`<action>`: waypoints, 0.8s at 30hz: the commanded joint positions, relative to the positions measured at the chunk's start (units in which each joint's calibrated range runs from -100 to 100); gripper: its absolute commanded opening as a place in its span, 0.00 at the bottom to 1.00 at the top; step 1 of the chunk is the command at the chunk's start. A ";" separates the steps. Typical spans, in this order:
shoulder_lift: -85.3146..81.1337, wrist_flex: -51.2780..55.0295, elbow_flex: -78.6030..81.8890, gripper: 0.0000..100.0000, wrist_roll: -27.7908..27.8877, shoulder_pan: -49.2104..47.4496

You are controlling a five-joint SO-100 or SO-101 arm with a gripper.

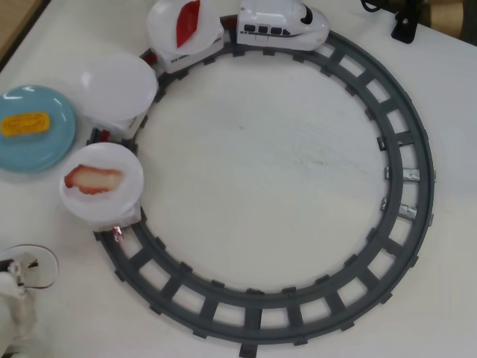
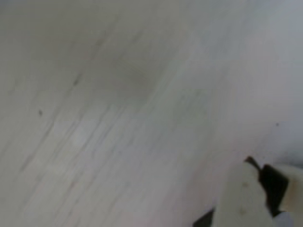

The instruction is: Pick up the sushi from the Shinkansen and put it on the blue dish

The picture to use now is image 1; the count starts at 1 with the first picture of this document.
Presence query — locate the red tuna sushi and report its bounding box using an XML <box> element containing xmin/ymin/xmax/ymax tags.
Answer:
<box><xmin>174</xmin><ymin>0</ymin><xmax>202</xmax><ymax>48</ymax></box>

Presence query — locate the brown cardboard box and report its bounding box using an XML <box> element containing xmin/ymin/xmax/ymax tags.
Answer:
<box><xmin>420</xmin><ymin>0</ymin><xmax>477</xmax><ymax>38</ymax></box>

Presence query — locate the blue round dish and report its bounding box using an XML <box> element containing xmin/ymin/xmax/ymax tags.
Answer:
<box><xmin>0</xmin><ymin>84</ymin><xmax>78</xmax><ymax>173</ymax></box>

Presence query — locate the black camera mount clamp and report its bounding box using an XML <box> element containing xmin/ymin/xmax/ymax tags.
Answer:
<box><xmin>390</xmin><ymin>0</ymin><xmax>429</xmax><ymax>45</ymax></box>

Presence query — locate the black cable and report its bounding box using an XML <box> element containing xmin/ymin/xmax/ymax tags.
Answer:
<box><xmin>359</xmin><ymin>0</ymin><xmax>396</xmax><ymax>14</ymax></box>

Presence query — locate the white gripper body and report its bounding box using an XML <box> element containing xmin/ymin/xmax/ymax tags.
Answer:
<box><xmin>0</xmin><ymin>259</ymin><xmax>27</xmax><ymax>298</ymax></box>

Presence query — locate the white Shinkansen toy locomotive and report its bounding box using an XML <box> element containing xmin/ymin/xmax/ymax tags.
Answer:
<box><xmin>234</xmin><ymin>0</ymin><xmax>332</xmax><ymax>51</ymax></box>

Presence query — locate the white toy train car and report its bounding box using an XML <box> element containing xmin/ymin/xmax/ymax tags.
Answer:
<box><xmin>151</xmin><ymin>28</ymin><xmax>234</xmax><ymax>74</ymax></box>
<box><xmin>83</xmin><ymin>110</ymin><xmax>148</xmax><ymax>139</ymax></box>
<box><xmin>83</xmin><ymin>203</ymin><xmax>145</xmax><ymax>234</ymax></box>

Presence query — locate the pink shrimp sushi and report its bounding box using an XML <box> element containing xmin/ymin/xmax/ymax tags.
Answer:
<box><xmin>63</xmin><ymin>165</ymin><xmax>124</xmax><ymax>195</ymax></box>

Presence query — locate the white round plate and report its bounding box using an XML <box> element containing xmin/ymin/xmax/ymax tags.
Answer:
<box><xmin>146</xmin><ymin>0</ymin><xmax>224</xmax><ymax>59</ymax></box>
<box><xmin>76</xmin><ymin>54</ymin><xmax>157</xmax><ymax>122</ymax></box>
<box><xmin>59</xmin><ymin>142</ymin><xmax>145</xmax><ymax>223</ymax></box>

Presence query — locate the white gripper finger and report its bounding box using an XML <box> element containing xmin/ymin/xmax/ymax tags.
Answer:
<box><xmin>0</xmin><ymin>244</ymin><xmax>60</xmax><ymax>290</ymax></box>

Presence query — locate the yellow egg sushi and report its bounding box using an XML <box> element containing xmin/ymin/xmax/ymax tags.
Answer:
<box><xmin>0</xmin><ymin>111</ymin><xmax>51</xmax><ymax>139</ymax></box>

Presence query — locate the red train car coupler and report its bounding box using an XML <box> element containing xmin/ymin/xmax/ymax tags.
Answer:
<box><xmin>140</xmin><ymin>46</ymin><xmax>159</xmax><ymax>66</ymax></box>
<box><xmin>89</xmin><ymin>126</ymin><xmax>113</xmax><ymax>145</ymax></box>

